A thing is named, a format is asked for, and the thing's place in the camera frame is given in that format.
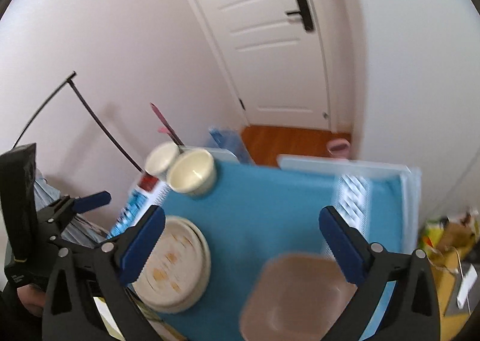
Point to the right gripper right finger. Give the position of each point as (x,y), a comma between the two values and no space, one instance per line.
(413,310)

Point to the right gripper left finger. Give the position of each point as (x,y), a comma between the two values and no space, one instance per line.
(70,312)

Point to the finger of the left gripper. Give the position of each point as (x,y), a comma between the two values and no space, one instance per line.
(91,202)

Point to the white round bowl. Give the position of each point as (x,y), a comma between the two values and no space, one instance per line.
(161,158)

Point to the cream round bowl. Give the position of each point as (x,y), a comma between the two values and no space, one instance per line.
(193,173)

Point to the left hand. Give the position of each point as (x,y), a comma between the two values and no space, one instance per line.
(32,298)

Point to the cream plate yellow centre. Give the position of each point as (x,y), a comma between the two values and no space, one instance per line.
(177,272)

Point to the pink mop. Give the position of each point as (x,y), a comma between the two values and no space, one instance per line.
(165,127)

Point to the black clothes rack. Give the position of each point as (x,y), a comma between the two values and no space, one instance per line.
(81,137)

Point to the blue water jug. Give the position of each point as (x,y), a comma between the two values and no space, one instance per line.
(230,140)

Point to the teal patterned table cloth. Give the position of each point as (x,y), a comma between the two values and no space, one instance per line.
(270,243)

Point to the pink slipper pair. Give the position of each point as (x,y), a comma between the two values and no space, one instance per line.
(339,148)

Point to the white door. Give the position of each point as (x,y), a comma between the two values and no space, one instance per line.
(277,68)

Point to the black door handle lock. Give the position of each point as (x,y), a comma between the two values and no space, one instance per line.
(305,15)

